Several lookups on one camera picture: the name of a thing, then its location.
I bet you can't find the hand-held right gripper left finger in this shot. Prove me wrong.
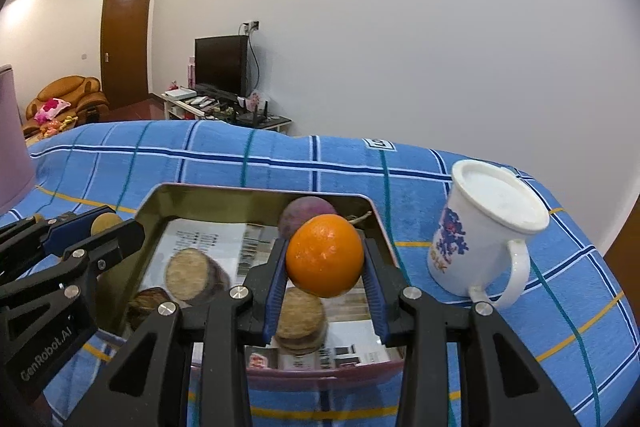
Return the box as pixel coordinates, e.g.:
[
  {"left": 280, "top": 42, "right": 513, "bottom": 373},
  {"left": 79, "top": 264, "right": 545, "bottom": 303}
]
[{"left": 65, "top": 237, "right": 289, "bottom": 427}]

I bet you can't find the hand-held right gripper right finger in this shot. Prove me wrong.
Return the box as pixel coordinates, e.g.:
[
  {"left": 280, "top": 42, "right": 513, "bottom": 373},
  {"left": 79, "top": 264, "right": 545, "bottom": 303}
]
[{"left": 362, "top": 237, "right": 581, "bottom": 427}]

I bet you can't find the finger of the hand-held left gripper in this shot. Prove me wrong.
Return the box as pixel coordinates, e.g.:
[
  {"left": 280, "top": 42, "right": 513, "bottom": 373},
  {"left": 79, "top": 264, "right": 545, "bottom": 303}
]
[
  {"left": 0, "top": 218, "right": 147, "bottom": 404},
  {"left": 0, "top": 206, "right": 116, "bottom": 284}
]

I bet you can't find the yellow-brown round fruit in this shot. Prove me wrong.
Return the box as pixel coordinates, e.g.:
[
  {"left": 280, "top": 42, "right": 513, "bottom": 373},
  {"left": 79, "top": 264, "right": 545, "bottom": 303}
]
[{"left": 90, "top": 213, "right": 123, "bottom": 235}]

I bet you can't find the cut purple sweet potato piece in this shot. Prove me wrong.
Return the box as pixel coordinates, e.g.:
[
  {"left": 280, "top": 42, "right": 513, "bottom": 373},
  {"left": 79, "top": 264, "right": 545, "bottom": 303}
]
[
  {"left": 164, "top": 247, "right": 232, "bottom": 306},
  {"left": 274, "top": 288, "right": 328, "bottom": 355}
]

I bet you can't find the large orange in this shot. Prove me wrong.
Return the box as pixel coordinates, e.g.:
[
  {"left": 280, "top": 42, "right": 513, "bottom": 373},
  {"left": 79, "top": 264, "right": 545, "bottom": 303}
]
[{"left": 285, "top": 214, "right": 366, "bottom": 299}]

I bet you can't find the purple round turnip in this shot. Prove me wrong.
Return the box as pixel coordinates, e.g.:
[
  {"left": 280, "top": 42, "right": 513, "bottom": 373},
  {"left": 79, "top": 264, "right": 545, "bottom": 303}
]
[{"left": 278, "top": 196, "right": 373, "bottom": 240}]

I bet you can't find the pink metal tin box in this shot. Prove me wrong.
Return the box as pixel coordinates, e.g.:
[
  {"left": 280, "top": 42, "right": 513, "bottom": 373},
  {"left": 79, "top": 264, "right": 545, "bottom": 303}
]
[{"left": 112, "top": 182, "right": 406, "bottom": 390}]

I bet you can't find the printed paper leaflet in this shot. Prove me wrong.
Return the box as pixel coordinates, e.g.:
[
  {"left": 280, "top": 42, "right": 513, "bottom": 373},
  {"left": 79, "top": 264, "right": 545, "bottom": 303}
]
[{"left": 135, "top": 219, "right": 405, "bottom": 370}]

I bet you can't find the lilac insulated tumbler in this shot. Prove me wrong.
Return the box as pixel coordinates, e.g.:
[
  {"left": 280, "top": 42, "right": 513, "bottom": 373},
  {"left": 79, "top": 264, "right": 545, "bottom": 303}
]
[{"left": 0, "top": 64, "right": 36, "bottom": 212}]

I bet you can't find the white mug with blue print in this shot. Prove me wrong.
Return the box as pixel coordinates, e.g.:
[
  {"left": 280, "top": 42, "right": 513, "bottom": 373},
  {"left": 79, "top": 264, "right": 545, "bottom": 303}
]
[{"left": 426, "top": 192, "right": 532, "bottom": 310}]

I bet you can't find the pink cushion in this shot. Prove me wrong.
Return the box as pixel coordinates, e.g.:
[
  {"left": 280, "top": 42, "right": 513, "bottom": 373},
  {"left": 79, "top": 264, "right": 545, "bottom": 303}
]
[{"left": 34, "top": 97, "right": 71, "bottom": 120}]

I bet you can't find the blue plaid blanket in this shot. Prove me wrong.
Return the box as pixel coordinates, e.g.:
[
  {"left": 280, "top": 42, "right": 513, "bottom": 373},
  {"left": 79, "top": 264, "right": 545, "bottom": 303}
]
[{"left": 0, "top": 119, "right": 631, "bottom": 427}]

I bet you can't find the orange leather armchair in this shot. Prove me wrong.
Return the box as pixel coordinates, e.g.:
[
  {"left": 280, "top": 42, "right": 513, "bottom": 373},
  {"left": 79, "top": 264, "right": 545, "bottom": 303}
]
[{"left": 24, "top": 76, "right": 109, "bottom": 138}]

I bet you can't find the white mug lid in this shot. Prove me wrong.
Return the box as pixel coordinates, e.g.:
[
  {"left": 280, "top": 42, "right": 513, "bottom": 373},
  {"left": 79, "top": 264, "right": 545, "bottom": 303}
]
[{"left": 451, "top": 159, "right": 550, "bottom": 235}]

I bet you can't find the white television stand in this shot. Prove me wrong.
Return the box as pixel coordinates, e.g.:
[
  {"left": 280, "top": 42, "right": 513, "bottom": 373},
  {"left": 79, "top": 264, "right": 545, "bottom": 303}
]
[{"left": 160, "top": 91, "right": 292, "bottom": 135}]

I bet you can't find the black router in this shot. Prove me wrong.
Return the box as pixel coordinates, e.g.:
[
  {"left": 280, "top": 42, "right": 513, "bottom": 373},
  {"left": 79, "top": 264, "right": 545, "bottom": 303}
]
[{"left": 235, "top": 101, "right": 281, "bottom": 126}]

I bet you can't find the brown wooden door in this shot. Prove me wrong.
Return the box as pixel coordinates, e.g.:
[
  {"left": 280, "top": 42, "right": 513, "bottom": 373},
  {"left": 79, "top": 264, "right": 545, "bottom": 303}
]
[{"left": 101, "top": 0, "right": 152, "bottom": 110}]

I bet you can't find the black flat television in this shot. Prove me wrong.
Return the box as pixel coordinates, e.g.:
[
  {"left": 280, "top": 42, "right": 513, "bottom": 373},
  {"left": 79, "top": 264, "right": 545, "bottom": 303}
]
[{"left": 194, "top": 35, "right": 250, "bottom": 98}]

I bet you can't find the black power cable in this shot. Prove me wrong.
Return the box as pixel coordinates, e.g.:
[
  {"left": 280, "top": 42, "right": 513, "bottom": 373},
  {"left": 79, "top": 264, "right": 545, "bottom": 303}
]
[{"left": 246, "top": 31, "right": 262, "bottom": 98}]

